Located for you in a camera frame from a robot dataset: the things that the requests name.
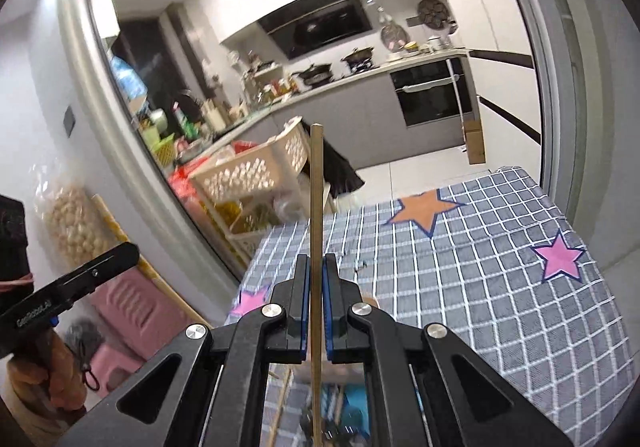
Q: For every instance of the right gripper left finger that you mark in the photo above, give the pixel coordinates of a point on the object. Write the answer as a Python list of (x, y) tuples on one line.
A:
[(207, 387)]

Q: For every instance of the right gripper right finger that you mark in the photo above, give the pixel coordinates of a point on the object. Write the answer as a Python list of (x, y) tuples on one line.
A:
[(425, 386)]

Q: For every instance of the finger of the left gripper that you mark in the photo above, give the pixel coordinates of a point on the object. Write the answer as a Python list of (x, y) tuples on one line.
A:
[(39, 310)]

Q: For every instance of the person's left hand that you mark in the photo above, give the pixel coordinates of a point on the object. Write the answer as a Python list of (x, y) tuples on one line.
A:
[(56, 385)]

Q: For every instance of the bag of peanuts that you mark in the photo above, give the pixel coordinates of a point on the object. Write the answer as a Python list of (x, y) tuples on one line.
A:
[(70, 223)]

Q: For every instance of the pink plastic stool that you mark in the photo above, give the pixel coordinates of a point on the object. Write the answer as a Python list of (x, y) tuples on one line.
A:
[(144, 320)]

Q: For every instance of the beige plastic utensil holder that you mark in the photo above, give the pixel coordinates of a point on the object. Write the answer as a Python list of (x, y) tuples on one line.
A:
[(351, 373)]

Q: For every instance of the grey checked tablecloth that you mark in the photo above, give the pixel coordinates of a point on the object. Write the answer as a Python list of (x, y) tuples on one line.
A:
[(505, 271)]

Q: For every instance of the red plastic basket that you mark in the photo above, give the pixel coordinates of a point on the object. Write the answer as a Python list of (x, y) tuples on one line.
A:
[(179, 179)]

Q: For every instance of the beige flower-pattern storage cart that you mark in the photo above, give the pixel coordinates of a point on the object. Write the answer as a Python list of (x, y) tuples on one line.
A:
[(266, 186)]

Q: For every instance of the cardboard box on floor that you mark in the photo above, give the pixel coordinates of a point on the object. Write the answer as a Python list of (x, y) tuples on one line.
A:
[(474, 141)]

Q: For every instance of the built-in black oven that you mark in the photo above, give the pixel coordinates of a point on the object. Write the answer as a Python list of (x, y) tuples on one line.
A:
[(432, 91)]

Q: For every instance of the black wok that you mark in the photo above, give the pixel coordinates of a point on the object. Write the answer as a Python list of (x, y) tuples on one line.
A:
[(315, 75)]

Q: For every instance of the black pot on stove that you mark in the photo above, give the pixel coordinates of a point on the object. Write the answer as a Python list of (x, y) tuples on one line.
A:
[(359, 60)]

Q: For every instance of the white refrigerator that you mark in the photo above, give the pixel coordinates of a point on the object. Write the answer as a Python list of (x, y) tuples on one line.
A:
[(506, 87)]

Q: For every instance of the round black baking pan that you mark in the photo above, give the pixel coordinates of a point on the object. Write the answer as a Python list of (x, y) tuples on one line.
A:
[(434, 14)]

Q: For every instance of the black range hood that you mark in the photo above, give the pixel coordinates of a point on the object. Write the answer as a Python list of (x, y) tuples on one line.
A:
[(305, 26)]

